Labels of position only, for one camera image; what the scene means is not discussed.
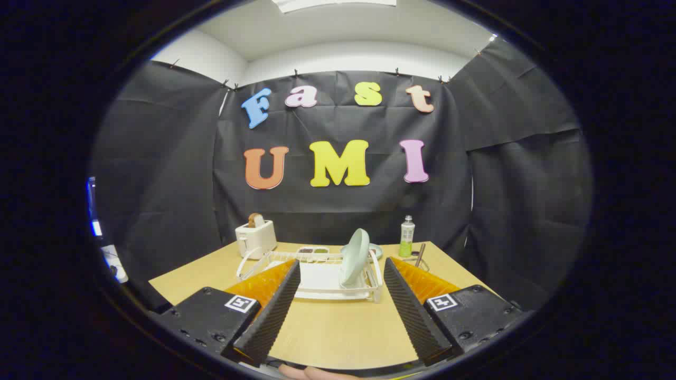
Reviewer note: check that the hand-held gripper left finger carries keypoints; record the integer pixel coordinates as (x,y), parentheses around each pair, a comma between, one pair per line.
(272,311)

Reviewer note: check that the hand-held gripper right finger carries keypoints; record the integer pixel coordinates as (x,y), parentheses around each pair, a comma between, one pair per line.
(414,311)

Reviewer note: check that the pale green plate with food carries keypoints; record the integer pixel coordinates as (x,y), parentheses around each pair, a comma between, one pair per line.
(375,249)

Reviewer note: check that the white toaster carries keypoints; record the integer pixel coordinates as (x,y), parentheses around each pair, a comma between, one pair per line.
(256,240)

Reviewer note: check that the white divided grain tray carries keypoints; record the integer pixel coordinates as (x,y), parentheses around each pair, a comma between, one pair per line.
(313,250)

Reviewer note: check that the clear bottle with green liquid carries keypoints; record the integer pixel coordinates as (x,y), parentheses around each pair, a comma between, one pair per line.
(406,237)

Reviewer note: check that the bread slice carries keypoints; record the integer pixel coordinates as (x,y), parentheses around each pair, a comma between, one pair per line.
(256,219)

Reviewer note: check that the white device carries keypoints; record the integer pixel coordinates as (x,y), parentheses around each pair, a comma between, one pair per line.
(115,264)

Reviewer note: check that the blue lit screen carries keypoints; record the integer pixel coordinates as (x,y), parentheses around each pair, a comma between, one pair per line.
(95,227)

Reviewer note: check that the ceiling light panel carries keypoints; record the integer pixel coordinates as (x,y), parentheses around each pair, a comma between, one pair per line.
(332,4)

